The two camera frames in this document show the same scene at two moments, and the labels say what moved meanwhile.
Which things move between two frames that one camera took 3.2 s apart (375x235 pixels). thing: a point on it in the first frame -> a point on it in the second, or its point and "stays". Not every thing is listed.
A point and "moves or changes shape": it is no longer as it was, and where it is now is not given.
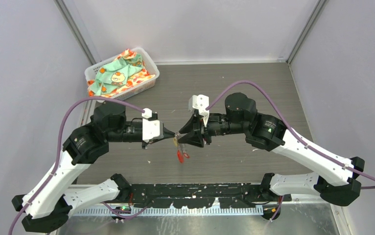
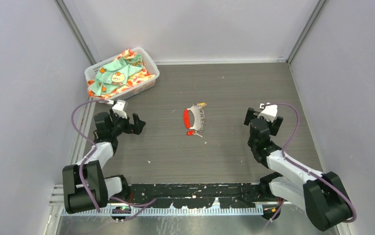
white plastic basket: x=121 y=76 stays
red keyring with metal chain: x=180 y=153 moves or changes shape
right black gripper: x=195 y=137 -> x=276 y=126
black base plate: x=189 y=196 stays
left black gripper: x=166 y=133 -> x=134 y=129
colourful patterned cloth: x=126 y=71 stays
